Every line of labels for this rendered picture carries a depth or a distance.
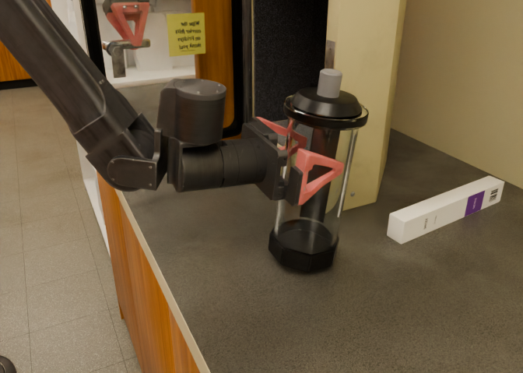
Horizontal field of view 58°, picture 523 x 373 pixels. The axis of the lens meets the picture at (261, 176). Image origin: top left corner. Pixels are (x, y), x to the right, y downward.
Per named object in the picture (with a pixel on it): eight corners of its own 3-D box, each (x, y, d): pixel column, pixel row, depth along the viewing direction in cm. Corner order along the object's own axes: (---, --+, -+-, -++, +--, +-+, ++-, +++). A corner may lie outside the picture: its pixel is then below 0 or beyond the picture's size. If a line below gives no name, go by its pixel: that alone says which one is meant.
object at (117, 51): (126, 77, 84) (124, 44, 81) (114, 79, 83) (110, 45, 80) (123, 75, 85) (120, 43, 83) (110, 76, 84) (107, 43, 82)
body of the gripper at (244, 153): (254, 121, 63) (201, 124, 60) (293, 150, 55) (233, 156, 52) (250, 165, 66) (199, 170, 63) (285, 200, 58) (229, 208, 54)
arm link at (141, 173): (131, 153, 61) (107, 184, 53) (131, 64, 56) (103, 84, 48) (223, 166, 61) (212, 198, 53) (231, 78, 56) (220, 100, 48)
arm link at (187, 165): (159, 179, 58) (173, 202, 54) (161, 127, 55) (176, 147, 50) (213, 174, 61) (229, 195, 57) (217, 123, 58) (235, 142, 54)
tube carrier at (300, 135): (314, 219, 77) (336, 91, 67) (354, 258, 68) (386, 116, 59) (254, 231, 72) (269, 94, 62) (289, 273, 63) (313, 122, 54)
